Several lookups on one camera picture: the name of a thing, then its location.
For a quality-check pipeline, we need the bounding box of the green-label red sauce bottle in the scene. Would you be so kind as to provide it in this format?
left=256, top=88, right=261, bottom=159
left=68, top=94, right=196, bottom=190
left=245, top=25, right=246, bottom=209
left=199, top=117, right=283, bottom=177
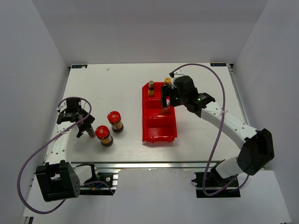
left=164, top=77, right=172, bottom=86

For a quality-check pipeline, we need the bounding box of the small dark pepper shaker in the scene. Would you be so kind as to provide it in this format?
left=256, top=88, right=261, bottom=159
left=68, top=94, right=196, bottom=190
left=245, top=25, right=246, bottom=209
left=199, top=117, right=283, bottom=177
left=86, top=126, right=96, bottom=138

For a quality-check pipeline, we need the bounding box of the yellow-label brown sauce bottle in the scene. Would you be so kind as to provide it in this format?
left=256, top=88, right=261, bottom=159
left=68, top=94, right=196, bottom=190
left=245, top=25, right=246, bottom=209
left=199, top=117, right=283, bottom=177
left=148, top=80, right=155, bottom=97

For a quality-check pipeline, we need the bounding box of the pink-lidded spice jar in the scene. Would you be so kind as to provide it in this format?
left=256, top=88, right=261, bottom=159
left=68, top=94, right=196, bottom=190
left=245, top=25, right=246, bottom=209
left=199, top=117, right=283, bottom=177
left=160, top=98, right=170, bottom=115

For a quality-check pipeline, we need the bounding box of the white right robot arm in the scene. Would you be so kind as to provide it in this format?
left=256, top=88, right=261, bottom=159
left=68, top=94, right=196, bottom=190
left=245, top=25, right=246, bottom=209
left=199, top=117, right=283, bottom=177
left=161, top=76, right=274, bottom=186

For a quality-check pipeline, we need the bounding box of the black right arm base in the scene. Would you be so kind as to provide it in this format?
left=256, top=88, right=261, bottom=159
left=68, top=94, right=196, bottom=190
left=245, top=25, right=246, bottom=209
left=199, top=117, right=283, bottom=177
left=191, top=172, right=241, bottom=198

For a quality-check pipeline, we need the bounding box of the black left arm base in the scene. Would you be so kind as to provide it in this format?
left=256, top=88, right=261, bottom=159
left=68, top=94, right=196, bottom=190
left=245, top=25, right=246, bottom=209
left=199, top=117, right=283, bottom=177
left=73, top=163, right=119, bottom=196

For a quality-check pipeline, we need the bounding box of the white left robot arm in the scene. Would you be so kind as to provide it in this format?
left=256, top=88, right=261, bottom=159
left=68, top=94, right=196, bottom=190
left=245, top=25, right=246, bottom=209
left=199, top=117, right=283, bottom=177
left=36, top=97, right=99, bottom=202

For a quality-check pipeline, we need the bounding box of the red-lidded brown sauce jar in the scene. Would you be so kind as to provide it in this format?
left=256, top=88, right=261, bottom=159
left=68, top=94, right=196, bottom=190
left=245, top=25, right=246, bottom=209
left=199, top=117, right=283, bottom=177
left=107, top=111, right=124, bottom=133

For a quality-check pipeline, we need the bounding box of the red plastic divided bin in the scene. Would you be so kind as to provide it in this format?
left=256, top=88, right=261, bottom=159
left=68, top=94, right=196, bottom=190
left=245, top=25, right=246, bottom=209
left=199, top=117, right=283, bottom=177
left=142, top=82, right=178, bottom=143

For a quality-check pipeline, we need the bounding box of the blue corner label right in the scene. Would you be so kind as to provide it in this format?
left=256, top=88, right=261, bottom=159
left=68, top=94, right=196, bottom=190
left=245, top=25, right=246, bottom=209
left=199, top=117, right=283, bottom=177
left=210, top=63, right=227, bottom=67

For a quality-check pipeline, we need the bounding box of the blue corner label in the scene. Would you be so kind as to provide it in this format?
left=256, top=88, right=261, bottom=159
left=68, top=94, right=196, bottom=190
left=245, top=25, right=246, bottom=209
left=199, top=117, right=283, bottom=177
left=71, top=64, right=87, bottom=69
left=210, top=63, right=227, bottom=67

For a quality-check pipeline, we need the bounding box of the blue corner label left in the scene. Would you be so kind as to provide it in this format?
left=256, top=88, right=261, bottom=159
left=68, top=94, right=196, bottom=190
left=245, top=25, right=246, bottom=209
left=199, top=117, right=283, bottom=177
left=71, top=64, right=87, bottom=69

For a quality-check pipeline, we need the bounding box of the aluminium front rail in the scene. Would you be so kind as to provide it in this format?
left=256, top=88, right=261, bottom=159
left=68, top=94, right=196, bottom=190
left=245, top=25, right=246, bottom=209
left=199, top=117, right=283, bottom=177
left=70, top=161, right=222, bottom=171

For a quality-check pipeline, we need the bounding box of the aluminium rail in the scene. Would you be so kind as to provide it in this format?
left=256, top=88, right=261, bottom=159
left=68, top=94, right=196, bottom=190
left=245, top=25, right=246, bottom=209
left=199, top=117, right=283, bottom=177
left=227, top=64, right=249, bottom=125
left=70, top=161, right=222, bottom=171

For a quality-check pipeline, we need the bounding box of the aluminium right side rail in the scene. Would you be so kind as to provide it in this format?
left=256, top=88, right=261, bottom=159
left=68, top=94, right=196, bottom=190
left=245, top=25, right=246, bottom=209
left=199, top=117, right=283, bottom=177
left=227, top=64, right=249, bottom=125

